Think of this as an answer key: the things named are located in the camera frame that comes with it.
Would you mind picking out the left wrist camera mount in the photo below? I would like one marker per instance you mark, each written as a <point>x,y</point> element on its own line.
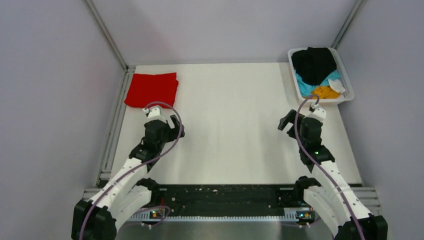
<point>154,113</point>

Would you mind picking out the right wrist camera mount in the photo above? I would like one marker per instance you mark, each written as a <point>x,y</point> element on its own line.
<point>317,112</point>

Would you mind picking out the left aluminium corner post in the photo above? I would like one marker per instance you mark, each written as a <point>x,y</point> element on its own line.
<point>92,9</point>

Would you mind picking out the light blue t shirt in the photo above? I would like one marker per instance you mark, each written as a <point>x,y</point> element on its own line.
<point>306,89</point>

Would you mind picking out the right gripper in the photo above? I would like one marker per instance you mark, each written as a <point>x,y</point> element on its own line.
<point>289,118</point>

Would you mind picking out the aluminium corner post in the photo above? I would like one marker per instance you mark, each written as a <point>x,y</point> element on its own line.
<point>92,9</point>
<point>358,5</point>

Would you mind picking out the yellow t shirt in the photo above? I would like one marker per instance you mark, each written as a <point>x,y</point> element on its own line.
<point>324,92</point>

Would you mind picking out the right aluminium corner post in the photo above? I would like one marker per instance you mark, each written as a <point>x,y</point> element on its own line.
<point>358,5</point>

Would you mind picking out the white plastic basket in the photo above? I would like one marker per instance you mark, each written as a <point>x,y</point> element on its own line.
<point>348,95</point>

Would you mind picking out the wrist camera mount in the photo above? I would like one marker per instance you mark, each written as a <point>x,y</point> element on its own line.
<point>317,112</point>
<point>154,113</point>

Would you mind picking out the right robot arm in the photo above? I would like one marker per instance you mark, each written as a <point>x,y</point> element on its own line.
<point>326,191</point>

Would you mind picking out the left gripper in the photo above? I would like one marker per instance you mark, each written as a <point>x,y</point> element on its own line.
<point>176,124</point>

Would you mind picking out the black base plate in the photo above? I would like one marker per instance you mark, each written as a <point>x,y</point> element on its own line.
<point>231,200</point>

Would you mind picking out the white cloth in basket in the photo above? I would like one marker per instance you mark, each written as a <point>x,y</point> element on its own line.
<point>336,85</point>

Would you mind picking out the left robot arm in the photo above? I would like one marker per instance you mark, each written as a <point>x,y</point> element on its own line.
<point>102,216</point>

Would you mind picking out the red t shirt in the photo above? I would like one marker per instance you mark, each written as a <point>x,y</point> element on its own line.
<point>147,88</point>

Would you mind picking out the black t shirt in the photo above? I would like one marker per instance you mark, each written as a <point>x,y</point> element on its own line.
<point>314,64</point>

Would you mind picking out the white cable duct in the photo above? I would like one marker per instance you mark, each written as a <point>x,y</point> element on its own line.
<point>218,218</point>

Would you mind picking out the aluminium frame rail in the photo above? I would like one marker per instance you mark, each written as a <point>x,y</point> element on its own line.
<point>109,145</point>

